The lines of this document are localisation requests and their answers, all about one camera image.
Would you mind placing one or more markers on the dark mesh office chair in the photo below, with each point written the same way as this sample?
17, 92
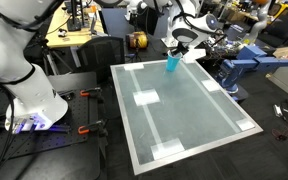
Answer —
100, 55

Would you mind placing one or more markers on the light wooden desk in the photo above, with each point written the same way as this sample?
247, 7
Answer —
70, 38

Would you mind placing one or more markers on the small white power adapter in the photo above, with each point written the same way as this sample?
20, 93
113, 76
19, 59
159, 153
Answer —
277, 110

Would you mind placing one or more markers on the black desk stand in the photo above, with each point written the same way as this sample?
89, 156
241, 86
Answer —
74, 23

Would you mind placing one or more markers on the orange black bar clamp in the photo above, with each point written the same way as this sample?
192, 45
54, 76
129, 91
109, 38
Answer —
90, 127
90, 92

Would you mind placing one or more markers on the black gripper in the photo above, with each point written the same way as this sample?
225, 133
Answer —
182, 48

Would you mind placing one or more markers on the white robot with black joints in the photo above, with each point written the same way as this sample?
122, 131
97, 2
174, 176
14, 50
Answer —
132, 6

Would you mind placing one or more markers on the blue plastic cup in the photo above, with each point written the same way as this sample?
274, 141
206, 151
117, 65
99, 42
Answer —
172, 65

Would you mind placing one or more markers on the dark blue partition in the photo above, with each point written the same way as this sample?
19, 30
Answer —
114, 21

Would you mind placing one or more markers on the brown cardboard piece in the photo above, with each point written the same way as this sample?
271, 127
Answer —
285, 52

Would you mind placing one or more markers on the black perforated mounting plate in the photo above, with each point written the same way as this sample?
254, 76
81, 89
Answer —
50, 146

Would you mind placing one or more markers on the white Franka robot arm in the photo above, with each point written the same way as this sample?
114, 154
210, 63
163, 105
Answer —
17, 66

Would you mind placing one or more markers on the black tripod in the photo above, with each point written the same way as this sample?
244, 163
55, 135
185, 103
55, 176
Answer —
47, 50

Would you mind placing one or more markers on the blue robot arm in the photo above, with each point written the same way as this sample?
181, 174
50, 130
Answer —
247, 55

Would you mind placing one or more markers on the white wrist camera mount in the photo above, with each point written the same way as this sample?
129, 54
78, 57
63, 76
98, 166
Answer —
195, 55

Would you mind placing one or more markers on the black upright panel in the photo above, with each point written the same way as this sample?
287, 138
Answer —
149, 21

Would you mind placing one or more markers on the grey white background robot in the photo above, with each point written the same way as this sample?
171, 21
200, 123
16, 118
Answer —
259, 23

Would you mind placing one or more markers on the large black chair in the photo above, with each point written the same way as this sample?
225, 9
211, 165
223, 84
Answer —
284, 30

